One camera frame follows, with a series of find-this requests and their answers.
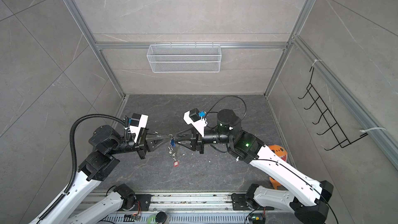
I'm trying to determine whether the orange round toy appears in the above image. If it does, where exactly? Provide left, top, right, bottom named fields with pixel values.
left=269, top=145, right=288, bottom=190

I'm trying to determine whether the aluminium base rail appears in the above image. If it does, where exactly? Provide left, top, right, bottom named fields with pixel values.
left=83, top=191, right=321, bottom=224

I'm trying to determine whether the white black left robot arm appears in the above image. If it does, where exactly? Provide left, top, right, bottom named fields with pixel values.
left=31, top=125, right=173, bottom=224

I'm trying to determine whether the white wire mesh basket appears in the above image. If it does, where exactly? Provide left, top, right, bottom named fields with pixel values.
left=147, top=44, right=222, bottom=73

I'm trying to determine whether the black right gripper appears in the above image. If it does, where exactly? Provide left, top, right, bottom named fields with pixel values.
left=175, top=124, right=235, bottom=155

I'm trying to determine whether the black wire hook rack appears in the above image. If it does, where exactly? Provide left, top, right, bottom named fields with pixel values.
left=298, top=67, right=368, bottom=151

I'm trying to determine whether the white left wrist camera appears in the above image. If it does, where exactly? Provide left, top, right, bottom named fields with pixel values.
left=125, top=113, right=149, bottom=143

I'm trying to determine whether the black corrugated cable conduit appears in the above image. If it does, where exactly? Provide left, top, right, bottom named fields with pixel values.
left=38, top=114, right=128, bottom=222

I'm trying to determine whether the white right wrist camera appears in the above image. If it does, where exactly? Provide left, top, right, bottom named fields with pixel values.
left=183, top=108, right=207, bottom=137

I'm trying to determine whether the black camera cable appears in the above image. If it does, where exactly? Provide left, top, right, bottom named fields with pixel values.
left=205, top=95, right=248, bottom=122

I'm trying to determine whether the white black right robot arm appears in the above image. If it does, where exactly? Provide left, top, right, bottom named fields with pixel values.
left=171, top=108, right=334, bottom=224

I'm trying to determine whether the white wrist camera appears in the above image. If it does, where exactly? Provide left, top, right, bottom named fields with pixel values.
left=183, top=108, right=207, bottom=137
left=125, top=113, right=149, bottom=143

